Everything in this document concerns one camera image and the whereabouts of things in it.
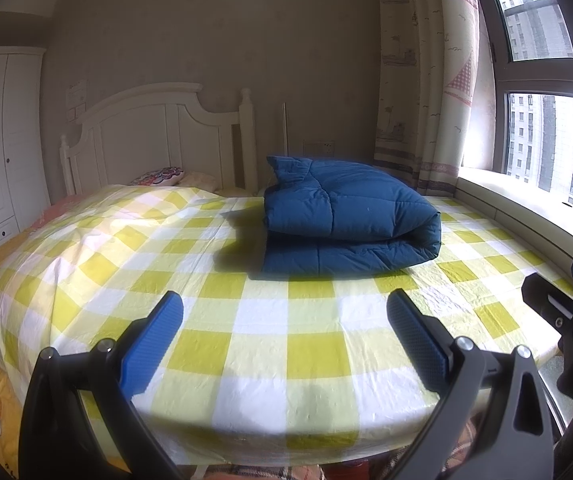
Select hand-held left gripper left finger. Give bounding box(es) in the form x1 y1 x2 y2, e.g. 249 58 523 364
19 290 186 480

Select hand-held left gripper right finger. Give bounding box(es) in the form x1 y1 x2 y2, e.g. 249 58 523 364
387 288 567 480

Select blue puffer jacket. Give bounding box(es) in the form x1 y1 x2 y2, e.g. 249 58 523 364
263 155 442 277

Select beige windowsill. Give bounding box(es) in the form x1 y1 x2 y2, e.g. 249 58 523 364
453 167 573 321

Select yellow checkered bed sheet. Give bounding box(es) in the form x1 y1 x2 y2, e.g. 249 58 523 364
0 185 573 466

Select dark framed window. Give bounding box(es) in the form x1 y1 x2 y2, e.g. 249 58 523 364
471 0 573 221

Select pink quilt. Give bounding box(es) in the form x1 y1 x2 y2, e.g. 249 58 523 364
31 195 87 231

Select patterned pillow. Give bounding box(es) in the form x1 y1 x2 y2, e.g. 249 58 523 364
129 166 186 188

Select pink pillow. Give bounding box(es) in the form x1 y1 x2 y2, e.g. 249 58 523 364
181 171 220 192

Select plaid pants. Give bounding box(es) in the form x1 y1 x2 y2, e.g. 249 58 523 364
201 460 482 480

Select white bed headboard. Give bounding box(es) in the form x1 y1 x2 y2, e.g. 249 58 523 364
60 83 258 208

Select white pole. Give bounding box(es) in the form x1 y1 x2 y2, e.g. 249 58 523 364
281 103 289 193

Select printed curtain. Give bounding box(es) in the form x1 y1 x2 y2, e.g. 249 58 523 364
373 0 482 198

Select wall socket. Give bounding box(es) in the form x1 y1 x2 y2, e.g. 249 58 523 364
302 140 335 157

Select paper wall notice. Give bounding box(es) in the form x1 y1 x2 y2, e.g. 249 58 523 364
66 80 90 106

